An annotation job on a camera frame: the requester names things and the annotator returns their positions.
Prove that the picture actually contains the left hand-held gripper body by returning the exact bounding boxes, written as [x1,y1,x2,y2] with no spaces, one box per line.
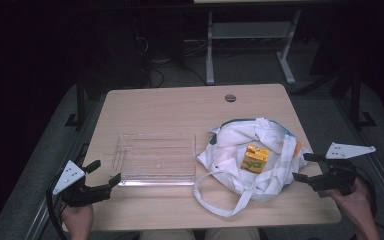
[52,160,112,208]

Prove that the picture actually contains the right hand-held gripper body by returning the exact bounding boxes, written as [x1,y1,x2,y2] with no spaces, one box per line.
[307,142,377,197]

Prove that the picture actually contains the clear plastic tray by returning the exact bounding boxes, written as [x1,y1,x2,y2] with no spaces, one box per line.
[111,132,198,187]

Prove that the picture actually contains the yellow drink carton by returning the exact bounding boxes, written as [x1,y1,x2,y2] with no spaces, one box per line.
[240,143,271,175]

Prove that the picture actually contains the white cloth tote bag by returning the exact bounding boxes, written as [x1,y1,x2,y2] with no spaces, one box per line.
[193,116,312,218]

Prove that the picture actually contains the person's left hand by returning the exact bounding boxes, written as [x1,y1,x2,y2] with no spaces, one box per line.
[60,203,95,240]

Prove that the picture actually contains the person's right hand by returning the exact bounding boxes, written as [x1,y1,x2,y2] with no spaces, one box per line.
[323,177,381,240]

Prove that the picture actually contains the black metal stand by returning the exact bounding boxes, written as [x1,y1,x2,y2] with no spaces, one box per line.
[64,71,96,129]
[341,68,378,129]

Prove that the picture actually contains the loose floor cables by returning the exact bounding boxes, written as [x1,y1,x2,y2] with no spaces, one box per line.
[131,19,208,88]

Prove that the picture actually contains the white metal desk frame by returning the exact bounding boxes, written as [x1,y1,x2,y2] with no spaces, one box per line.
[205,9,302,86]

